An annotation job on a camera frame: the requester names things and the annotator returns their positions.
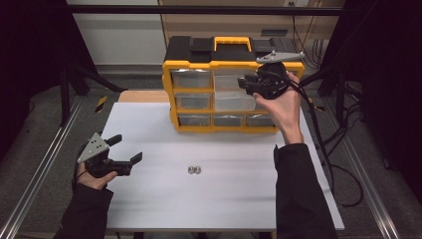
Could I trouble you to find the clear plastic storage drawer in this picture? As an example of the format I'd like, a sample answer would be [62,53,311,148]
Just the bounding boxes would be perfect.
[213,73,258,113]

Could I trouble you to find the black metal stand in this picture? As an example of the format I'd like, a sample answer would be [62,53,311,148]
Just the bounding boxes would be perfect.
[59,63,128,127]
[293,63,349,124]

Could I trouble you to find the person's right hand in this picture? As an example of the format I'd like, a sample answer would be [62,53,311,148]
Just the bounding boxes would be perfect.
[252,71,305,145]

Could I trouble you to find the yellow black hazard tape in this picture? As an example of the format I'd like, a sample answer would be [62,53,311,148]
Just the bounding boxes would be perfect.
[307,97,326,113]
[95,95,109,114]

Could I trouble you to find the black horizontal frame bar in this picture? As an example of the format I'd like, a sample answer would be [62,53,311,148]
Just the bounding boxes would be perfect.
[66,4,344,17]

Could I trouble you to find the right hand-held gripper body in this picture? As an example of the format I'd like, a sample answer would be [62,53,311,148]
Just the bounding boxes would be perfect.
[254,50,306,100]

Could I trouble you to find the black floor cables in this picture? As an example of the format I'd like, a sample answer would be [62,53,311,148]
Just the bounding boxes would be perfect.
[315,81,367,152]

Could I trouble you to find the hanging wall cables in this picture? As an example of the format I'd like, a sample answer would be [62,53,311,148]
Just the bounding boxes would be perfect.
[289,1,330,71]

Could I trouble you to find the person's left hand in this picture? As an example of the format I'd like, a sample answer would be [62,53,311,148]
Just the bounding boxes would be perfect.
[77,162,119,191]

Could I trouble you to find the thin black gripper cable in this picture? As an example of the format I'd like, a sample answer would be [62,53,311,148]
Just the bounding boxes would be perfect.
[72,152,89,193]

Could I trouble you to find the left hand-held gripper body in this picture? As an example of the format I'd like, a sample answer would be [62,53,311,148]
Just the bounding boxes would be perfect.
[77,132,133,179]

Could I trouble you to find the black curtain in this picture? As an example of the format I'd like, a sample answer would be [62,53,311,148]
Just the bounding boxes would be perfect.
[317,0,422,200]
[0,0,98,160]

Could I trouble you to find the grid of clear drawers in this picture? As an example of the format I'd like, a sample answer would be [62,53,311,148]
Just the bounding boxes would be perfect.
[170,69,297,127]

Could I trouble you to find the aluminium rail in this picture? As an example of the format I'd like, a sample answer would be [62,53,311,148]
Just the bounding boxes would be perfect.
[322,99,402,239]
[0,96,85,239]

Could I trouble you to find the dark wall vent plate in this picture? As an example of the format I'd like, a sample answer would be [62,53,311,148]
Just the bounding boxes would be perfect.
[260,29,290,38]

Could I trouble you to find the thick black gripper cable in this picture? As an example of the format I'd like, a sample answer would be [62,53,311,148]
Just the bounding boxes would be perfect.
[282,71,365,208]

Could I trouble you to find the yellow black organizer cabinet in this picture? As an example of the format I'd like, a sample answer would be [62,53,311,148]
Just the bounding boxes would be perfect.
[161,35,306,134]

